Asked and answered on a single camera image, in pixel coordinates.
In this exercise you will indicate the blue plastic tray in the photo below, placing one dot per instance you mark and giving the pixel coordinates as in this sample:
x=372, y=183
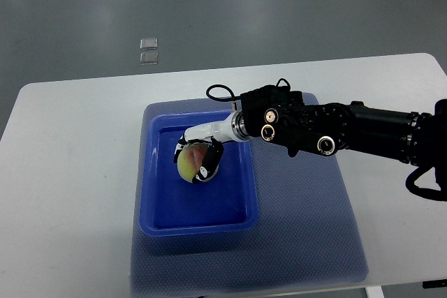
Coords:
x=171, y=206

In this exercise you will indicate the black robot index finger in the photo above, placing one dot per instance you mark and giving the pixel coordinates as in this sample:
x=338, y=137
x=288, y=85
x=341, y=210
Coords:
x=178, y=149

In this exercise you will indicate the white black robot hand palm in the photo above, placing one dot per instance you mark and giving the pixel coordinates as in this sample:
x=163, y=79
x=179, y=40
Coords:
x=221, y=131

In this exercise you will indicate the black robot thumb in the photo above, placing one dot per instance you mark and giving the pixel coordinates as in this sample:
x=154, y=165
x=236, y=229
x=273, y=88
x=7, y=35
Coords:
x=208, y=155

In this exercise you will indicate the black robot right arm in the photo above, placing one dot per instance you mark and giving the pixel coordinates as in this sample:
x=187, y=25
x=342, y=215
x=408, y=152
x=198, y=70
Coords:
x=279, y=115

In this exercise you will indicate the upper floor socket plate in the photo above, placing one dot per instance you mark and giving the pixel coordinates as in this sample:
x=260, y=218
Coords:
x=150, y=43

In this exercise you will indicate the blue-grey textured mat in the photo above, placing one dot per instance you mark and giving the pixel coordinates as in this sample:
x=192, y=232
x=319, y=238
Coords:
x=265, y=221

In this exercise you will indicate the yellow-red peach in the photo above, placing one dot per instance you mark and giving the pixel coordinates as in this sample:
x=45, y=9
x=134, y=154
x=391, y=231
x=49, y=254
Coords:
x=185, y=165

